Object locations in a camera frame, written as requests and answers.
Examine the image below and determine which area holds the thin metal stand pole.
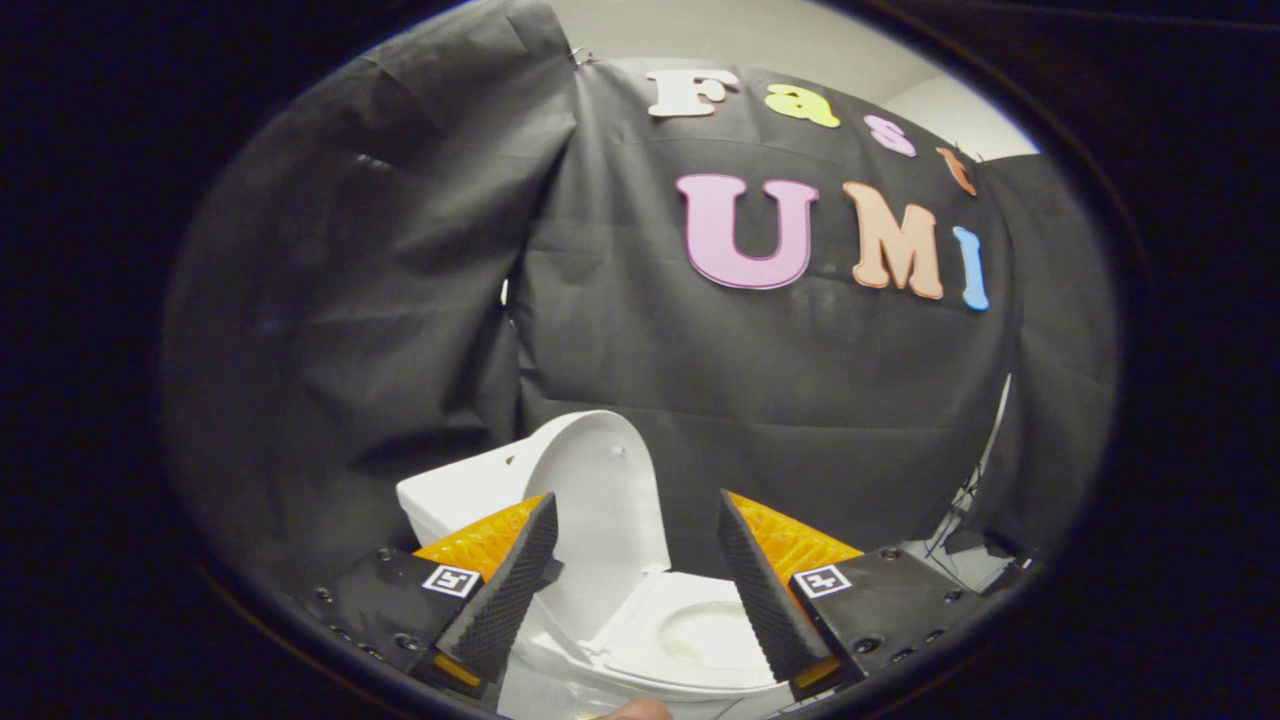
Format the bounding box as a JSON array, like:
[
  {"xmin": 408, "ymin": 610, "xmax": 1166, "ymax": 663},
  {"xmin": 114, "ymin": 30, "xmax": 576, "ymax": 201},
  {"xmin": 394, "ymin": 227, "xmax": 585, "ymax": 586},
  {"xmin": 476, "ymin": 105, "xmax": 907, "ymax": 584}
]
[{"xmin": 958, "ymin": 373, "xmax": 1013, "ymax": 523}]

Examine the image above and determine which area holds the white toilet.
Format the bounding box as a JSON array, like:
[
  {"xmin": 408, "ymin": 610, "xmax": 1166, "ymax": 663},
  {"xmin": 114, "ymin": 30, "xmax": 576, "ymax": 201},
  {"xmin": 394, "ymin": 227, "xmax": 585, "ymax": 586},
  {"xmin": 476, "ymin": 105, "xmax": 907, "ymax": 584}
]
[{"xmin": 396, "ymin": 440, "xmax": 803, "ymax": 720}]

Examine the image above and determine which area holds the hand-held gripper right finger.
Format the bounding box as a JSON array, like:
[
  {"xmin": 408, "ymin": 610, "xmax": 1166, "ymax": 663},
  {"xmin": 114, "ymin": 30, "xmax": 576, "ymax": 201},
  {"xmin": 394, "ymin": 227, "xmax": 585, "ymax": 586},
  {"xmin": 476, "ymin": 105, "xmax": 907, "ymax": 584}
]
[{"xmin": 716, "ymin": 488, "xmax": 1001, "ymax": 701}]

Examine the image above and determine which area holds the black backdrop cloth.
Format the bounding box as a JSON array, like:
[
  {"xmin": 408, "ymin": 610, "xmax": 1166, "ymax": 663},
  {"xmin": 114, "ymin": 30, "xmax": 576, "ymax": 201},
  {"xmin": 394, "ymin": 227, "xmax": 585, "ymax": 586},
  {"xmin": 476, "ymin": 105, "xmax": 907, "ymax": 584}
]
[{"xmin": 160, "ymin": 0, "xmax": 1121, "ymax": 601}]

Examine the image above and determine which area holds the white toilet seat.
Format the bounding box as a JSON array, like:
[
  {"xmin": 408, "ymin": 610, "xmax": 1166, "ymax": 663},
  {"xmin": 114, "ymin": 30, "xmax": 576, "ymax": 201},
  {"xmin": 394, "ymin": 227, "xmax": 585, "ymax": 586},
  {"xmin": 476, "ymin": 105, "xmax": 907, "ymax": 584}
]
[{"xmin": 588, "ymin": 570, "xmax": 793, "ymax": 693}]

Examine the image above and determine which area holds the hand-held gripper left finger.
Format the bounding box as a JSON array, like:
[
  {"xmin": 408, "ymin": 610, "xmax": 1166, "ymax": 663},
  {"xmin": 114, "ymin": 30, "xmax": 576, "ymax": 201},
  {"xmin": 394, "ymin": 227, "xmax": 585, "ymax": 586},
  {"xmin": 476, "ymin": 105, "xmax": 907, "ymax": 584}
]
[{"xmin": 295, "ymin": 492, "xmax": 563, "ymax": 701}]

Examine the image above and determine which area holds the white toilet lid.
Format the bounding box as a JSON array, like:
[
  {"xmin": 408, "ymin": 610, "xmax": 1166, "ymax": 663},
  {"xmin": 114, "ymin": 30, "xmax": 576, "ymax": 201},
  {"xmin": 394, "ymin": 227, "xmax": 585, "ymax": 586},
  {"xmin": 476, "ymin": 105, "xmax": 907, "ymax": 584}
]
[{"xmin": 518, "ymin": 410, "xmax": 673, "ymax": 643}]

